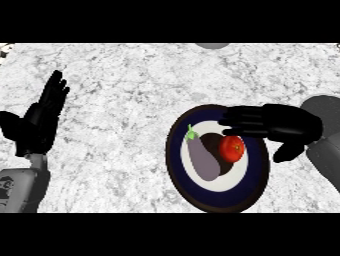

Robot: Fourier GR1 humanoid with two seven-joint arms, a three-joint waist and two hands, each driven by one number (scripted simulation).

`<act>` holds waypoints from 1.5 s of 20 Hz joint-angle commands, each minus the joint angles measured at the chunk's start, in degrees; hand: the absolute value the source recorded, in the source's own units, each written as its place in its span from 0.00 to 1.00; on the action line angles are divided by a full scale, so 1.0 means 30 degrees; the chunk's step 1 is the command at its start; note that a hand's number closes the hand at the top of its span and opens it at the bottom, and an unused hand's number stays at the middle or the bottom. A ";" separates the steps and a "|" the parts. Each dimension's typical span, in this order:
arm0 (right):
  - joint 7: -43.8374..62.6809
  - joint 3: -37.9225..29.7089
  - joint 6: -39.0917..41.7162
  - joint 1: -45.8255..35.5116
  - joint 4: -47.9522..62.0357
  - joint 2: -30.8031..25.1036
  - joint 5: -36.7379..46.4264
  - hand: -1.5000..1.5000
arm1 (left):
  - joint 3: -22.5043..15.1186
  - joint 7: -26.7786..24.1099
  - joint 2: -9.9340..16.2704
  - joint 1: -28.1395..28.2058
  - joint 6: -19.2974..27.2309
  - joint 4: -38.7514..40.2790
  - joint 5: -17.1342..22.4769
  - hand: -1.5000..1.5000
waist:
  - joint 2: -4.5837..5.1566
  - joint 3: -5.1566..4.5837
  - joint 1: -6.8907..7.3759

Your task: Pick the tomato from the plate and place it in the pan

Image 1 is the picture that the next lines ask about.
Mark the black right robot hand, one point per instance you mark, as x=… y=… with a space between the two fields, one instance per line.
x=280 y=124

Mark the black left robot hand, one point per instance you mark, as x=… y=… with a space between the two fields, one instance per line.
x=35 y=126

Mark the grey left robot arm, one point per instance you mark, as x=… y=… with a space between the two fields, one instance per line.
x=15 y=188

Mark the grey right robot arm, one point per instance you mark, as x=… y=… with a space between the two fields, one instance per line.
x=335 y=160

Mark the dark grey pan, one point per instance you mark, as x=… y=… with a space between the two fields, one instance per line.
x=335 y=111

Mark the red tomato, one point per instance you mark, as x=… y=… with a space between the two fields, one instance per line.
x=232 y=149

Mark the dark blue white plate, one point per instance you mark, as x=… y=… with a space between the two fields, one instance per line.
x=211 y=186

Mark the purple eggplant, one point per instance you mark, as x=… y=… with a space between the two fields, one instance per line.
x=201 y=156

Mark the grey round object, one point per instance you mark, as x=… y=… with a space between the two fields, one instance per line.
x=211 y=45

